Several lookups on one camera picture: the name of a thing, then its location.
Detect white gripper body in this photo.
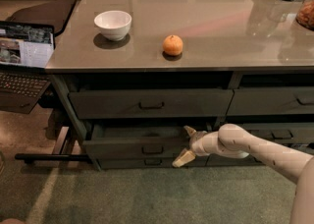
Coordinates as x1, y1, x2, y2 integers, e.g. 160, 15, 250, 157
189, 131, 210, 156

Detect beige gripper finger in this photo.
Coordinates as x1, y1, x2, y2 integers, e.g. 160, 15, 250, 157
183, 126, 196, 137
172, 148, 196, 168

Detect open black laptop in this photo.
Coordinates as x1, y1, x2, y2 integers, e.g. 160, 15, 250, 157
0, 21, 55, 114

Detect orange fruit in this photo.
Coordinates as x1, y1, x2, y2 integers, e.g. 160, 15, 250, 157
163, 35, 183, 56

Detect white ceramic bowl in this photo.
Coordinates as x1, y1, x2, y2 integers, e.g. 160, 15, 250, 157
94, 10, 132, 41

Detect black metal bar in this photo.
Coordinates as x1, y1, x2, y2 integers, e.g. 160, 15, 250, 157
15, 153, 91, 164

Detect grey cabinet frame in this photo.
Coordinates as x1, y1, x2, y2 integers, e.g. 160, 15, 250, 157
53, 71, 313, 170

